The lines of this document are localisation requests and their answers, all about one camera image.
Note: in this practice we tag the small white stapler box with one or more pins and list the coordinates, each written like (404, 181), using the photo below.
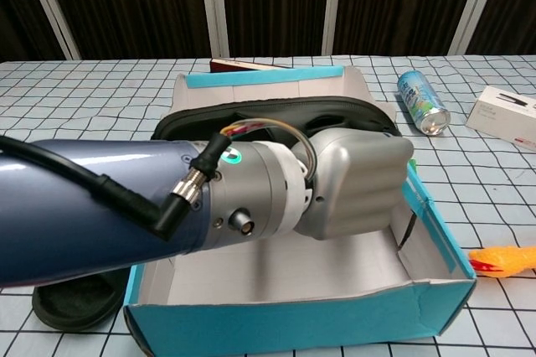
(494, 118)

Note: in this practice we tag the white metal frame post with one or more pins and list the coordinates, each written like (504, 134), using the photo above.
(214, 5)
(477, 5)
(51, 9)
(333, 5)

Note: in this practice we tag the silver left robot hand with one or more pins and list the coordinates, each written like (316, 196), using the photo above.
(360, 181)

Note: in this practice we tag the dark red folding fan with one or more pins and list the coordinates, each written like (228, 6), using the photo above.
(222, 65)

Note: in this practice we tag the light blue shoe box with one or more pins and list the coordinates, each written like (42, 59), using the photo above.
(293, 323)

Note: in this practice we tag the blue left robot arm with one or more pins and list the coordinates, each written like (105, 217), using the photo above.
(84, 223)

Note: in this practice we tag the yellow rubber chicken toy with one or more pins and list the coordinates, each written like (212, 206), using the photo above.
(502, 260)

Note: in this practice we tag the grid-patterned tablecloth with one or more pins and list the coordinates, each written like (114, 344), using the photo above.
(84, 93)

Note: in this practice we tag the black rubber slipper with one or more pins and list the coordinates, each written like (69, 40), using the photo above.
(356, 114)
(75, 306)

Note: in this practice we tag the blue drink can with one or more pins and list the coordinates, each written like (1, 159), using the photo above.
(419, 101)

